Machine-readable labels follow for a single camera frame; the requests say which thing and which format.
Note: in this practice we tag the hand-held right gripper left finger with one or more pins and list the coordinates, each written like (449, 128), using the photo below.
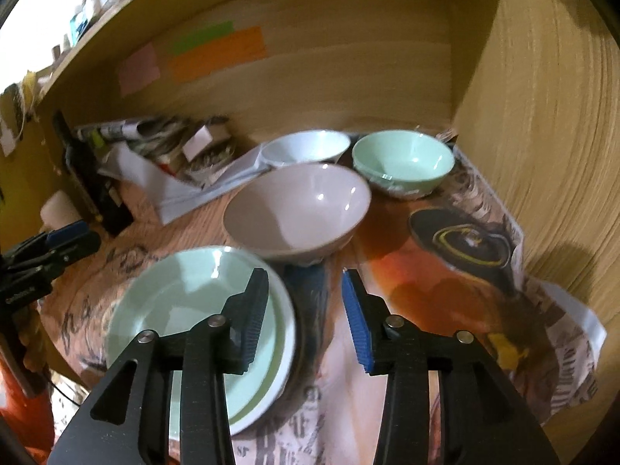
(252, 319)

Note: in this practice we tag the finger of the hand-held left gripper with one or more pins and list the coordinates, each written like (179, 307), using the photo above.
(72, 252)
(68, 231)

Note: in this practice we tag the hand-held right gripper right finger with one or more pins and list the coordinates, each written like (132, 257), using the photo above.
(356, 319)

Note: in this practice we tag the pale green plate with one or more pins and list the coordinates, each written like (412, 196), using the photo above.
(174, 300)

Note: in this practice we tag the pinkish grey bowl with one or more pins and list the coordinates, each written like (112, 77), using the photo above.
(295, 213)

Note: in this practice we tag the pale green bowl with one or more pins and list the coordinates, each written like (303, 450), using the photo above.
(402, 160)

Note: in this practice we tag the white bowl with black pattern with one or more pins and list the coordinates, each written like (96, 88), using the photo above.
(305, 147)

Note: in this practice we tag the dark wine bottle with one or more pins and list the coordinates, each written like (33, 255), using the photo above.
(82, 174)

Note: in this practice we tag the colourful newspaper sheet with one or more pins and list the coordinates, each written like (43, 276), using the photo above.
(421, 290)

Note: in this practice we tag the pale blue paper sheets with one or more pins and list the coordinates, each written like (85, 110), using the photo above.
(184, 186)

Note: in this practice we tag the orange garment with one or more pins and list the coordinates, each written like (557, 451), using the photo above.
(24, 407)

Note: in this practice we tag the rolled newspaper bundle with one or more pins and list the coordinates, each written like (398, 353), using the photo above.
(145, 131)

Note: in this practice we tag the pink sticky note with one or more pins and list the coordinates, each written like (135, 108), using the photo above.
(139, 70)

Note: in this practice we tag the small pink wrapper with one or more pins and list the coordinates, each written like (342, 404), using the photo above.
(445, 134)

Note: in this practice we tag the orange sticky note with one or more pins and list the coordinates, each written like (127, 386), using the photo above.
(218, 55)

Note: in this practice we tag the green sticky note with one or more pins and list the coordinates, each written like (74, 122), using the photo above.
(203, 36)

